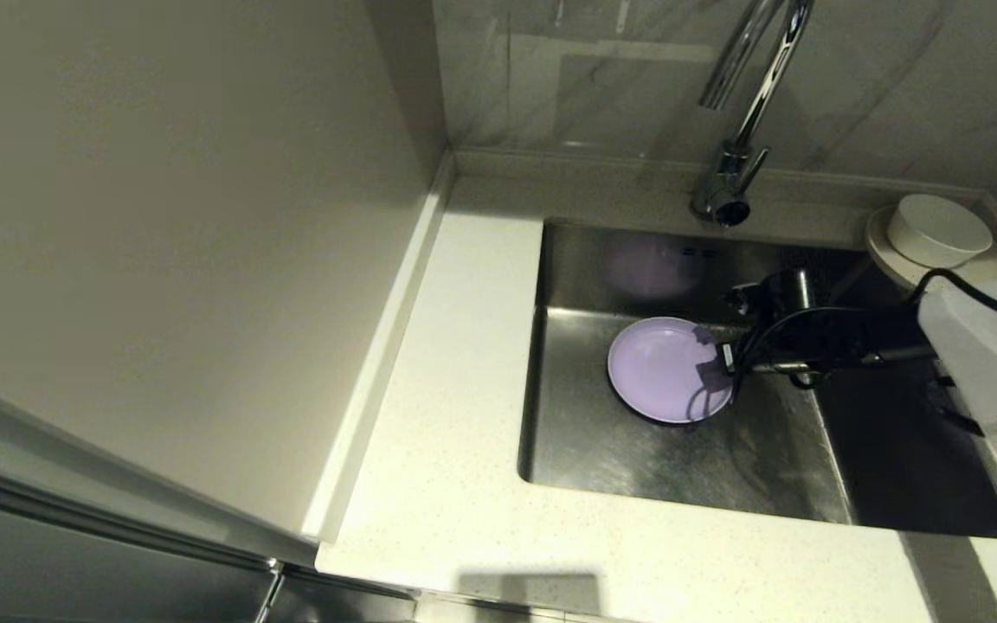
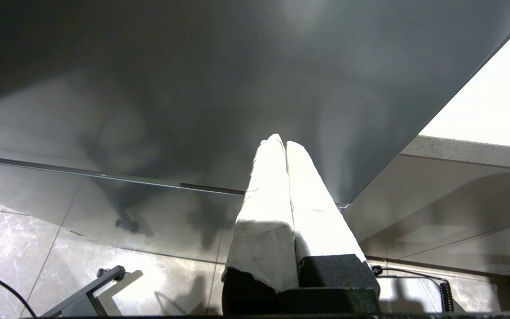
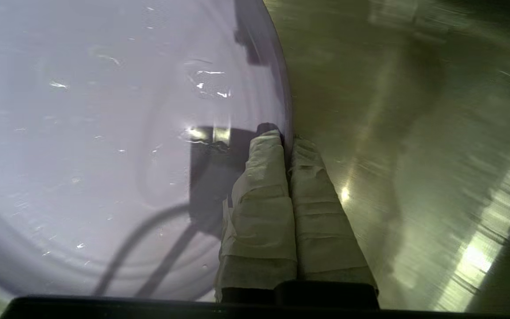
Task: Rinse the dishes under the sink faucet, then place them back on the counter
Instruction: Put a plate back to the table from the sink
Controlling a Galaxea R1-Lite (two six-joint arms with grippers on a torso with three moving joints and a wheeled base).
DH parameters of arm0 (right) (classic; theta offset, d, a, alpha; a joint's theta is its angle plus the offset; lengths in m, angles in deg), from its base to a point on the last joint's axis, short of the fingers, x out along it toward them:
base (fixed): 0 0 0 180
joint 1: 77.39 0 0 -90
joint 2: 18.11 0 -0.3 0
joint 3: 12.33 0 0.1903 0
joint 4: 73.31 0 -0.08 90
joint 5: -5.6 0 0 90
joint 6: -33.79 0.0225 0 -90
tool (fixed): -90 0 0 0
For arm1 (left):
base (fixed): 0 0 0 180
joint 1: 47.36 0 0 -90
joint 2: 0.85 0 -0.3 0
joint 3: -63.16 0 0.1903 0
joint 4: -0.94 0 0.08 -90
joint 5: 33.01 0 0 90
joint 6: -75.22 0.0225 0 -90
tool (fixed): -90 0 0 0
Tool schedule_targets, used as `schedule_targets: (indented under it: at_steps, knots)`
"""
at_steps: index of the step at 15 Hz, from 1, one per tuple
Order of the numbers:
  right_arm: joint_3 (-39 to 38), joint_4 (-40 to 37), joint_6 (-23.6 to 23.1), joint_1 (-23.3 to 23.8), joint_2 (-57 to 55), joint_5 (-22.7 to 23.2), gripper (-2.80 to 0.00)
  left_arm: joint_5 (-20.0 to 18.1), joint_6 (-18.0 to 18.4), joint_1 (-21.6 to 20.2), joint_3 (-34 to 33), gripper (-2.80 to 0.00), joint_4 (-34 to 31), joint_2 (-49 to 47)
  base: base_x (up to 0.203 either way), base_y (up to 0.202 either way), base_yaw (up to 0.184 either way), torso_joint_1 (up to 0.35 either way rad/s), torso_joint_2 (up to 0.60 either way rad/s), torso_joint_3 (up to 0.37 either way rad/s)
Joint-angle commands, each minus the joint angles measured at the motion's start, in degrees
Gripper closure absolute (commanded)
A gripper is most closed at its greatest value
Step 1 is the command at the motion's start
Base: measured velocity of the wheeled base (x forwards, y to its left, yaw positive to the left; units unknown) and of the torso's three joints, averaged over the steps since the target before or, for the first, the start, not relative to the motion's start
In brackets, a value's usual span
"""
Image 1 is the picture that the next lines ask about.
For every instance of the glossy dark cabinet panel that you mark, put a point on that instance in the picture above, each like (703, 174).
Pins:
(74, 571)

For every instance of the tall grey cabinet panel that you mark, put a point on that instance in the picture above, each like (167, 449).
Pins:
(161, 216)

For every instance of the purple round plate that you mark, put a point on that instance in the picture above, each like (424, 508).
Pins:
(654, 368)

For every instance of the chrome gooseneck faucet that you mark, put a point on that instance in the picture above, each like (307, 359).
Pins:
(728, 186)

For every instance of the white ceramic bowl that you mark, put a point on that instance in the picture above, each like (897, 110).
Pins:
(935, 229)

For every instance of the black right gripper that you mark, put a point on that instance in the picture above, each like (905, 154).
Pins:
(745, 356)

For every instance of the cream round plate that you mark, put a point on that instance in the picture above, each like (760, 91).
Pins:
(888, 255)

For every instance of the stainless steel sink basin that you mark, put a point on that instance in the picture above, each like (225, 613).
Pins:
(637, 467)

